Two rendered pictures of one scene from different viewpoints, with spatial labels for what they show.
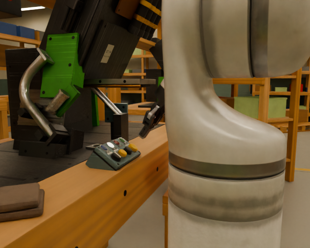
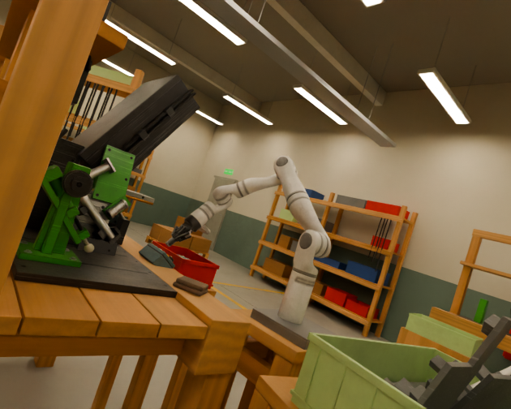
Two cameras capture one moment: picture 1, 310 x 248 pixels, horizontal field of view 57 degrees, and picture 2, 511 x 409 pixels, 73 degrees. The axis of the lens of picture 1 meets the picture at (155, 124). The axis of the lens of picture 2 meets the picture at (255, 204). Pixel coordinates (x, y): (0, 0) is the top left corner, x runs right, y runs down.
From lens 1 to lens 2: 1.17 m
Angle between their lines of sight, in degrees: 61
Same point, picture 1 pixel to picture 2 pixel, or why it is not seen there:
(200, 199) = (310, 281)
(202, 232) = (308, 288)
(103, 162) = (166, 262)
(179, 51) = (315, 252)
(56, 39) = (115, 152)
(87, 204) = not seen: hidden behind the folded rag
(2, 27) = not seen: outside the picture
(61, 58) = (118, 171)
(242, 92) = not seen: outside the picture
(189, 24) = (318, 248)
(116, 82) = (135, 196)
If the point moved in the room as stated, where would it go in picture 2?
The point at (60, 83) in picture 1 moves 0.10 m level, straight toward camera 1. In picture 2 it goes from (115, 191) to (139, 200)
